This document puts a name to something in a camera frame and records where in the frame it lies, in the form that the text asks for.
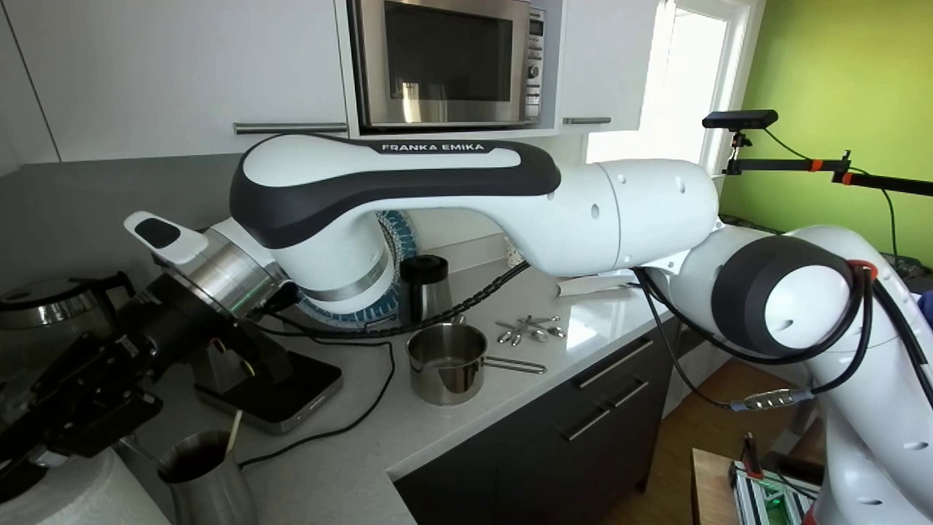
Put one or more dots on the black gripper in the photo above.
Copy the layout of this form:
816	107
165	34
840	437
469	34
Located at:
98	390

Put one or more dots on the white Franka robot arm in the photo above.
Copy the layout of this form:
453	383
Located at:
304	212

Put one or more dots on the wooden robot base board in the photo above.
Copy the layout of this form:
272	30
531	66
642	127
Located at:
730	493

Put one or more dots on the glass electric kettle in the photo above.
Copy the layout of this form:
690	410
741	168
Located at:
41	320

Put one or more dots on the steel utensil cup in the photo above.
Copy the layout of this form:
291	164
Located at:
205	482

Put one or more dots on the black steel coffee maker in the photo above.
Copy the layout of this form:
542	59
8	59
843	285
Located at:
272	386

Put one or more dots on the white upper cabinet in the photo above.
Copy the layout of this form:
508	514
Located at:
173	76

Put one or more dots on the steel thermal carafe black lid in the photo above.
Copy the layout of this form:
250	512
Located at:
425	288

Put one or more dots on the small steel saucepan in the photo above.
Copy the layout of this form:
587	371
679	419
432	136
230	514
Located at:
448	364

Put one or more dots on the steel measuring spoons set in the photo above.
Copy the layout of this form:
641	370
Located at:
528	329

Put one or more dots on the stainless steel microwave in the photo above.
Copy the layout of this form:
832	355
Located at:
448	63

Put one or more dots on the dark lower cabinet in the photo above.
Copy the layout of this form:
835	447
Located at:
560	460

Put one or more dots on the black camera on stand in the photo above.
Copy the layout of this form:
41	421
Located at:
738	120

